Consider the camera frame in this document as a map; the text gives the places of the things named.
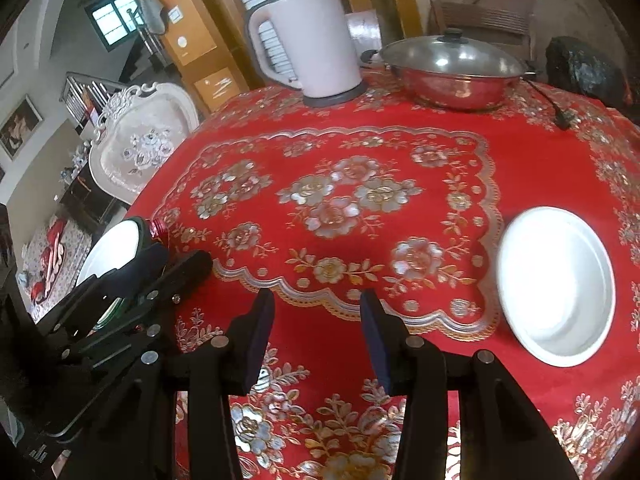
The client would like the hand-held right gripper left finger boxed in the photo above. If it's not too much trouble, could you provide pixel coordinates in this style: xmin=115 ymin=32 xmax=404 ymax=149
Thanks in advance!
xmin=85 ymin=288 xmax=277 ymax=480

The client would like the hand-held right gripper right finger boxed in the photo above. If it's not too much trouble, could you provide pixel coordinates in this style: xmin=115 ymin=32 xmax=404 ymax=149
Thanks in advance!
xmin=359 ymin=289 xmax=581 ymax=480

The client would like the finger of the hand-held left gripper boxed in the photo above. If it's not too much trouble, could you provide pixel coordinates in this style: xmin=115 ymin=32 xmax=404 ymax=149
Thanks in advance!
xmin=65 ymin=250 xmax=214 ymax=367
xmin=35 ymin=245 xmax=171 ymax=351

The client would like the large green bowl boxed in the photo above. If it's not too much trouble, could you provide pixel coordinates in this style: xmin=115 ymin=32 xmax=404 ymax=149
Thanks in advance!
xmin=92 ymin=216 xmax=153 ymax=331

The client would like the red floral tablecloth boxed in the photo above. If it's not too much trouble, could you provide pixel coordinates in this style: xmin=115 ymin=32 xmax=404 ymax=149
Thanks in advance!
xmin=125 ymin=67 xmax=640 ymax=480

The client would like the red floral rug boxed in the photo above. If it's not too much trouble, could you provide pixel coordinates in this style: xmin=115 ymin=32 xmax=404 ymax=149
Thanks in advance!
xmin=20 ymin=215 xmax=93 ymax=321

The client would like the white ornate chair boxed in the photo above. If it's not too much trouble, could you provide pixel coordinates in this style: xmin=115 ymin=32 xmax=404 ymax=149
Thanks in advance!
xmin=89 ymin=82 xmax=201 ymax=206

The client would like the metal stair railing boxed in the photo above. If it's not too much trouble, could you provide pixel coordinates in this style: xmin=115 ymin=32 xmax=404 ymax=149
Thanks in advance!
xmin=60 ymin=72 xmax=126 ymax=136

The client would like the orange wooden cabinet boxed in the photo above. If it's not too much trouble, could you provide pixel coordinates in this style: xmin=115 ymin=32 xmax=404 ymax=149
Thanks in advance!
xmin=120 ymin=0 xmax=251 ymax=106

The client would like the green framed window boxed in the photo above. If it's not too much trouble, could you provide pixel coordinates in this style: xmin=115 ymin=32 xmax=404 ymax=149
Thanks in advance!
xmin=85 ymin=0 xmax=146 ymax=51

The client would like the white electric kettle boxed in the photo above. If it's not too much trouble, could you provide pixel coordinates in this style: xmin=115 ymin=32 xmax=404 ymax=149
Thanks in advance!
xmin=247 ymin=0 xmax=368 ymax=108

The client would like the stainless steel pot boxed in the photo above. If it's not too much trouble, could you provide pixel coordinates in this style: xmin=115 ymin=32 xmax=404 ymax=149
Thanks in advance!
xmin=361 ymin=50 xmax=538 ymax=112

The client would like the black power plug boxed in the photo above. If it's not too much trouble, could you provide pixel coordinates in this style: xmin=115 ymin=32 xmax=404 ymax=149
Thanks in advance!
xmin=522 ymin=77 xmax=576 ymax=131

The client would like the glass pot lid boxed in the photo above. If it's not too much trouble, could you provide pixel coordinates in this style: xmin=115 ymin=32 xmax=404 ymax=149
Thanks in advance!
xmin=380 ymin=28 xmax=526 ymax=78

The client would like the white plastic roll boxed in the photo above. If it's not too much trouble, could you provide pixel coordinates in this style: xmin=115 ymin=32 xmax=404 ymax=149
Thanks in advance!
xmin=345 ymin=10 xmax=383 ymax=58

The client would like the dark lumpy bag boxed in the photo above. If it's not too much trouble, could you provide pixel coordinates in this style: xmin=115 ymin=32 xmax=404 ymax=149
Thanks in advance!
xmin=545 ymin=36 xmax=626 ymax=108

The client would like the brown cardboard box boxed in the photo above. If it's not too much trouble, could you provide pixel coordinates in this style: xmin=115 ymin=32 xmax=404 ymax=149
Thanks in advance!
xmin=430 ymin=0 xmax=533 ymax=61

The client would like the framed wall picture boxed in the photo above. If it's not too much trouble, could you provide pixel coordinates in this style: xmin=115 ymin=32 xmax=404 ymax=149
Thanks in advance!
xmin=0 ymin=95 xmax=43 ymax=161

